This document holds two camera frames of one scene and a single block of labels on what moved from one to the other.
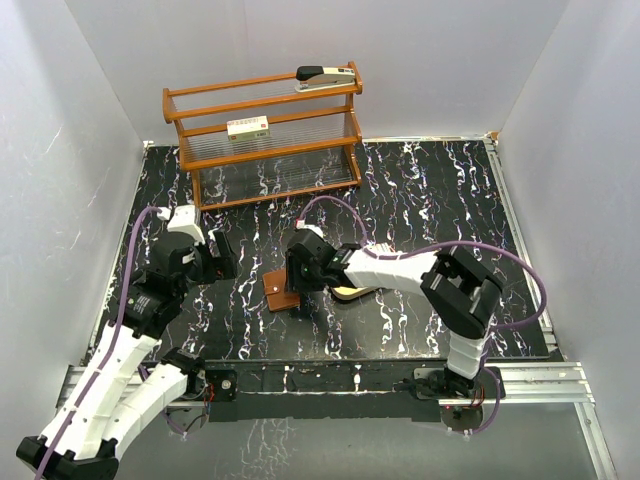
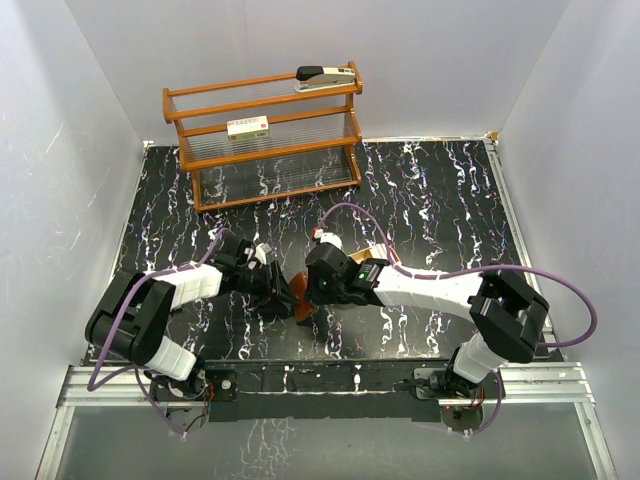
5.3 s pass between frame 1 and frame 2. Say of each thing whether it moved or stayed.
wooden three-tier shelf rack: stayed
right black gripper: moved
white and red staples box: stayed
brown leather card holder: moved
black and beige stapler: stayed
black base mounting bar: stayed
